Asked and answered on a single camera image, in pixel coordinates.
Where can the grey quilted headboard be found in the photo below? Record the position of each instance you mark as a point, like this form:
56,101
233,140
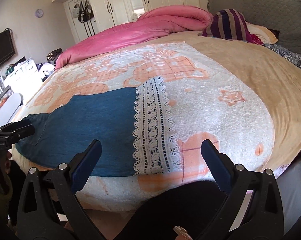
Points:
280,15

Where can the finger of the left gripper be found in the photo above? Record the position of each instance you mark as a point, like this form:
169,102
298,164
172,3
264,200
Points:
20,130

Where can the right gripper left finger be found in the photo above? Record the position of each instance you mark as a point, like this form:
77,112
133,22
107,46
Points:
48,206

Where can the beige bed sheet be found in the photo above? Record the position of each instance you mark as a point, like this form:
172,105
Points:
274,79

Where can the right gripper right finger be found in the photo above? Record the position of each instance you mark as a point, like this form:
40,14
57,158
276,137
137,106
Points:
252,208

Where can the hanging handbags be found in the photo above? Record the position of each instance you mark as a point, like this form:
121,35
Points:
82,11

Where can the white drawer cabinet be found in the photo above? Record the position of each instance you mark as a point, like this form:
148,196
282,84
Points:
25,79

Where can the clothes heap beside cabinet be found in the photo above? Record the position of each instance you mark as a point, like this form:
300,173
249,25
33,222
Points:
47,68

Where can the operator hand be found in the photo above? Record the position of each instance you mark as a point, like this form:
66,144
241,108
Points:
182,233

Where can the black wall television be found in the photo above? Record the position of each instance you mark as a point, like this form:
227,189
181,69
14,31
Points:
7,49

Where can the purple wall clock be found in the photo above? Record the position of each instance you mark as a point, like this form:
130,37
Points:
39,13

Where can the blue denim lace-trimmed pants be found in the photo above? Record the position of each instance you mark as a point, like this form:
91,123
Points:
134,125

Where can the pink comforter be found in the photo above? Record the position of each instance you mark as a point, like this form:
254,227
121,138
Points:
151,25

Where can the purple striped pillow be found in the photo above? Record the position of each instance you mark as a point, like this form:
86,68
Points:
228,24

